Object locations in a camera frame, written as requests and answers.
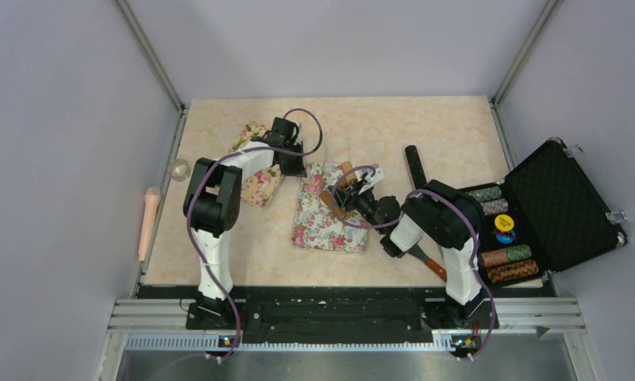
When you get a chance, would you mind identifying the wooden double-ended rolling pin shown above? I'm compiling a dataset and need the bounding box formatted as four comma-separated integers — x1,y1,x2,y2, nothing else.
320,171,358,218

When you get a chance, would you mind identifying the open black poker chip case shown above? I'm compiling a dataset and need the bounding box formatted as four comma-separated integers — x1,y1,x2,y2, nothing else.
463,137,628,288

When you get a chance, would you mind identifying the black ridged rolling stick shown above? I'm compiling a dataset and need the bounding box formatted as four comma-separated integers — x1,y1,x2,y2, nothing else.
404,144,428,189

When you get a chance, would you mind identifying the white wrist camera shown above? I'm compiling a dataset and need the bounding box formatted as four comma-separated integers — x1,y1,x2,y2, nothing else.
356,166,385,194
290,122,302,144

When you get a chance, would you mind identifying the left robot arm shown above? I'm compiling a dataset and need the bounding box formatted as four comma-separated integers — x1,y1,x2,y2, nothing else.
183,117,306,328

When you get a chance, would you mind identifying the yellow floral cloth pad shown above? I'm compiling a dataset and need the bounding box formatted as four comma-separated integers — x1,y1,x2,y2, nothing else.
229,121,284,206

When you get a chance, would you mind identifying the metal scraper with red handle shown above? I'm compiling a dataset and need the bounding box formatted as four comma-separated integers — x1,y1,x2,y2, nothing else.
407,245,448,282

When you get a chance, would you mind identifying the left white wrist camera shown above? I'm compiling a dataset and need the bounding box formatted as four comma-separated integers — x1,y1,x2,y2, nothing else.
290,122,302,144

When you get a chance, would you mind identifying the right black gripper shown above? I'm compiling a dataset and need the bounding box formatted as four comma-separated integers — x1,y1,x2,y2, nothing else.
330,179,387,235

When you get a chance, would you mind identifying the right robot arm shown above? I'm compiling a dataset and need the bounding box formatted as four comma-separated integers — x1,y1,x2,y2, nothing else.
321,180,485,327

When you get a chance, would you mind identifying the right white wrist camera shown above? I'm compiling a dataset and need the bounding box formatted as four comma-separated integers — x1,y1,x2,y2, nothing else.
356,166,385,194

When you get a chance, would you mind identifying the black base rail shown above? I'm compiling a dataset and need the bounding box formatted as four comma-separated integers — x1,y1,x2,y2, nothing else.
106,283,582,353

